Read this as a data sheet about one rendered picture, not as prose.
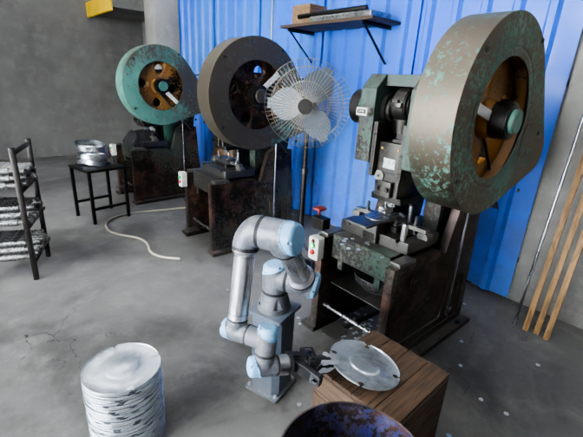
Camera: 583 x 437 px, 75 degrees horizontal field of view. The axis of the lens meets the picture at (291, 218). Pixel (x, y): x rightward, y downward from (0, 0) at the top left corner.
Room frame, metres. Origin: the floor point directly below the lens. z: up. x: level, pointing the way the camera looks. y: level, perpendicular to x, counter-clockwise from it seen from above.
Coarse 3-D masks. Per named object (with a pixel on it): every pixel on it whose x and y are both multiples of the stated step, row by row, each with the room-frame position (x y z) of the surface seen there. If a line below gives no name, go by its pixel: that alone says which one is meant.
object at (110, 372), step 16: (112, 352) 1.29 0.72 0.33; (128, 352) 1.29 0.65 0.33; (144, 352) 1.30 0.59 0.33; (96, 368) 1.19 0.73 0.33; (112, 368) 1.19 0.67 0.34; (128, 368) 1.20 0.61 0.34; (144, 368) 1.21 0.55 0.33; (96, 384) 1.11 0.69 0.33; (112, 384) 1.11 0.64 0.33; (128, 384) 1.12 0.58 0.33
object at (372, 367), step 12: (336, 348) 1.31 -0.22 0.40; (348, 348) 1.33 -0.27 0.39; (360, 348) 1.35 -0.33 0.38; (372, 348) 1.37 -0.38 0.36; (348, 360) 1.25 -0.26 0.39; (360, 360) 1.25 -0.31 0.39; (372, 360) 1.27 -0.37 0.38; (384, 360) 1.30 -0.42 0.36; (348, 372) 1.17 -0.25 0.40; (360, 372) 1.19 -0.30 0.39; (372, 372) 1.19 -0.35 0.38; (384, 372) 1.22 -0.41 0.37; (396, 372) 1.24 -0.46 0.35; (372, 384) 1.13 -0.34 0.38; (384, 384) 1.15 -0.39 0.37; (396, 384) 1.15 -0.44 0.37
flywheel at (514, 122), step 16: (512, 64) 1.81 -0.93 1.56; (496, 80) 1.73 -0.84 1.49; (512, 80) 1.84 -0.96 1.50; (496, 96) 1.75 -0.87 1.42; (512, 96) 1.87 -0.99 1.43; (480, 112) 1.55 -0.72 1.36; (496, 112) 1.61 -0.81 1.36; (512, 112) 1.60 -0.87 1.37; (480, 128) 1.65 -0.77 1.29; (496, 128) 1.60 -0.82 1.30; (512, 128) 1.58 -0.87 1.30; (480, 144) 1.71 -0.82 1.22; (496, 144) 1.83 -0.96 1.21; (512, 144) 1.86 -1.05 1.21; (480, 160) 1.79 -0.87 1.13; (496, 160) 1.84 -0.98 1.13; (480, 176) 1.76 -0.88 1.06
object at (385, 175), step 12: (384, 144) 1.98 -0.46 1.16; (396, 144) 1.93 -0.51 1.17; (384, 156) 1.97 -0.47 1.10; (396, 156) 1.92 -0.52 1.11; (384, 168) 1.97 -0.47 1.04; (396, 168) 1.91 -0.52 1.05; (384, 180) 1.95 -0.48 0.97; (384, 192) 1.91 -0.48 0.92; (396, 192) 1.90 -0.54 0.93; (408, 192) 1.96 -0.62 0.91
